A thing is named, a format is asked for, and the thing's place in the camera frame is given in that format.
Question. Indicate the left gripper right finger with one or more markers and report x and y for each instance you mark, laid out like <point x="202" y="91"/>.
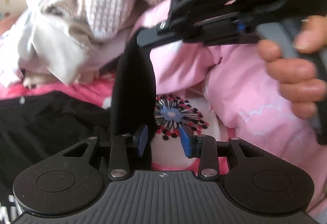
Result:
<point x="204" y="148"/>

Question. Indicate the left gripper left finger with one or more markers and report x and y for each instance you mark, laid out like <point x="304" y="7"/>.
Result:
<point x="128" y="153"/>

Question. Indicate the black smile t-shirt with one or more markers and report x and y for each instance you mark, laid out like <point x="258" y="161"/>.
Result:
<point x="34" y="128"/>

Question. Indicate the operator right hand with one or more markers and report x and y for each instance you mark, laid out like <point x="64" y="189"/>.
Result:
<point x="297" y="78"/>

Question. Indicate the pink floral bed blanket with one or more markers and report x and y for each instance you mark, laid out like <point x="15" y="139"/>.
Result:
<point x="171" y="112"/>

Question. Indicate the light pink floral duvet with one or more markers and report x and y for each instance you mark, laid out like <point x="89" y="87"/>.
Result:
<point x="244" y="97"/>

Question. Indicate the beige trousers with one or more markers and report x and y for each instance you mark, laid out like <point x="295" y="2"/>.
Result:
<point x="108" y="52"/>

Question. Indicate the white grey shirt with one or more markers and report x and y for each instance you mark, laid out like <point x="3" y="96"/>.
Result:
<point x="44" y="41"/>

